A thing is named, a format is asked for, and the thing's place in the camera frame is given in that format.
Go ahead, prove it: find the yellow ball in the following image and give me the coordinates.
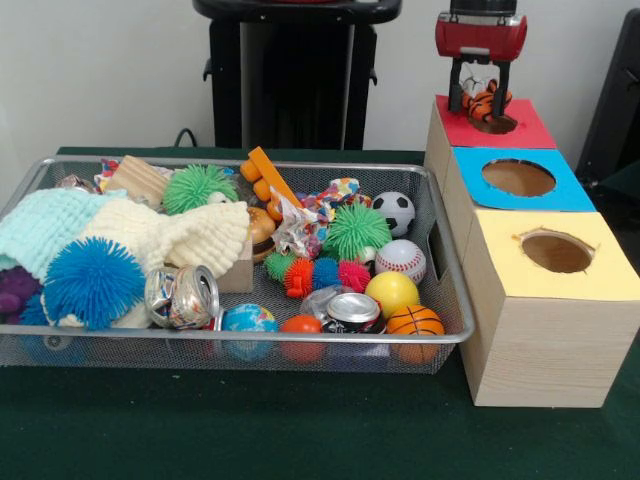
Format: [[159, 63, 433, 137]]
[[364, 271, 421, 321]]

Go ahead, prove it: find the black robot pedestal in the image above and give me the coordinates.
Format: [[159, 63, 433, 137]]
[[192, 0, 404, 151]]

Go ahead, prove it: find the silver mesh bin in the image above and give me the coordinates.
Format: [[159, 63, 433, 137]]
[[0, 154, 475, 375]]

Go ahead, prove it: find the mint green cloth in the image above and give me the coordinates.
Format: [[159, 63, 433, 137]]
[[0, 188, 126, 274]]

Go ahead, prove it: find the black side stand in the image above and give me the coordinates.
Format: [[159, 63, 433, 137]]
[[574, 7, 640, 174]]

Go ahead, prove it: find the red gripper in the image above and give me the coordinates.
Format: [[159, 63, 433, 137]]
[[433, 13, 529, 121]]

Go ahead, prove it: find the cream cloth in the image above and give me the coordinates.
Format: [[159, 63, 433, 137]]
[[39, 198, 251, 331]]

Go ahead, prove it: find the blue globe ball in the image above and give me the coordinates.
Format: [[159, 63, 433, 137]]
[[222, 303, 279, 360]]

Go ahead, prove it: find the green spiky ball with eyes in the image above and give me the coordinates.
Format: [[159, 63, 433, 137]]
[[162, 164, 240, 216], [322, 202, 392, 264]]

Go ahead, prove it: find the toy soccer ball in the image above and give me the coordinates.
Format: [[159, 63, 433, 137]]
[[372, 191, 417, 237]]

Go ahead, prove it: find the white toy baseball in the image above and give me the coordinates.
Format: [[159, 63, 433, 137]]
[[374, 239, 428, 287]]

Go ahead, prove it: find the long orange toy block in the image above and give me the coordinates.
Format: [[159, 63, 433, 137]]
[[239, 146, 304, 221]]

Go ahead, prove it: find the orange tiger striped plush toy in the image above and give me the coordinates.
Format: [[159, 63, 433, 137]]
[[460, 78, 514, 124]]

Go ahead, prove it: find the dark green side table cloth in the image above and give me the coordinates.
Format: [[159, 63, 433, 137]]
[[597, 162, 640, 201]]

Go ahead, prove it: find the colourful patterned fabric toy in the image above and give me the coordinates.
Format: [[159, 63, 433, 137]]
[[270, 177, 374, 260]]

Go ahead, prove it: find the small orange ball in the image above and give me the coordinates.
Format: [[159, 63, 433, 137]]
[[278, 314, 325, 364]]

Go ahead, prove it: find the wooden box with three holes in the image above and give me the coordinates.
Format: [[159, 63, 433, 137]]
[[424, 94, 640, 409]]

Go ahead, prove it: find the large blue spiky ball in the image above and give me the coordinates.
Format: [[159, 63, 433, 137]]
[[42, 236, 147, 331]]

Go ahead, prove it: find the orange toy basketball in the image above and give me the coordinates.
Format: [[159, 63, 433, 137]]
[[385, 304, 446, 365]]

